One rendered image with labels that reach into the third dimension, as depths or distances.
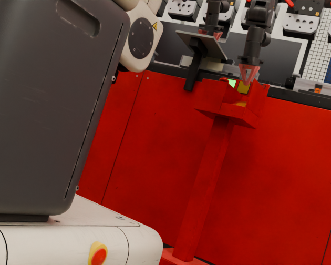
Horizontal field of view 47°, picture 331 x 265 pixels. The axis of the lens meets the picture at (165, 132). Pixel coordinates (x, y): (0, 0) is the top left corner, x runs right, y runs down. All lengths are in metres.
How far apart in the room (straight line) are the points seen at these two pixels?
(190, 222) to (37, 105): 0.94
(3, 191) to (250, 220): 1.17
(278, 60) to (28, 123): 1.96
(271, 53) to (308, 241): 1.23
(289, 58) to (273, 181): 1.00
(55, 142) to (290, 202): 1.14
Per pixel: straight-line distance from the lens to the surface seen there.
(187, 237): 1.43
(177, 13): 2.05
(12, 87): 0.57
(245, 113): 1.35
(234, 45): 2.48
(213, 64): 1.88
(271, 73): 2.38
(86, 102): 0.66
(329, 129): 1.62
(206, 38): 1.68
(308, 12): 1.90
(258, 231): 1.61
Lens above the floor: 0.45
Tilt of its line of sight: 4 degrees up
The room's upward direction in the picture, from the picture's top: 18 degrees clockwise
